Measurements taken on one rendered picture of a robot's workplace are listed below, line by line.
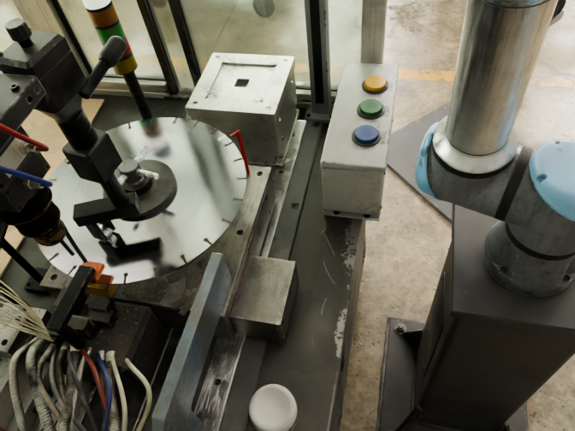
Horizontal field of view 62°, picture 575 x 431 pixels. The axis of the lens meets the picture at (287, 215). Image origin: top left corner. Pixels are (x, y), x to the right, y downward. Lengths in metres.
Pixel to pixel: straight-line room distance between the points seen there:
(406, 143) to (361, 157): 1.29
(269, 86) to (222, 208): 0.34
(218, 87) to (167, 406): 0.65
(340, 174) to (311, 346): 0.29
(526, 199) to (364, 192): 0.27
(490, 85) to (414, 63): 1.97
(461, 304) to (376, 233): 1.00
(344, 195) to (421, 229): 1.00
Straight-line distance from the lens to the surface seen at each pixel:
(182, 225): 0.71
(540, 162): 0.74
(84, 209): 0.70
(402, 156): 2.05
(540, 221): 0.76
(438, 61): 2.60
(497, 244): 0.86
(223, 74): 1.03
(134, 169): 0.73
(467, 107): 0.64
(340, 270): 0.86
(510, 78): 0.60
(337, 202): 0.89
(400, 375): 1.57
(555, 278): 0.87
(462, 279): 0.88
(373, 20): 1.00
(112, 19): 0.93
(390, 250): 1.78
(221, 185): 0.74
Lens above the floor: 1.49
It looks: 52 degrees down
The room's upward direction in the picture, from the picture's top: 9 degrees counter-clockwise
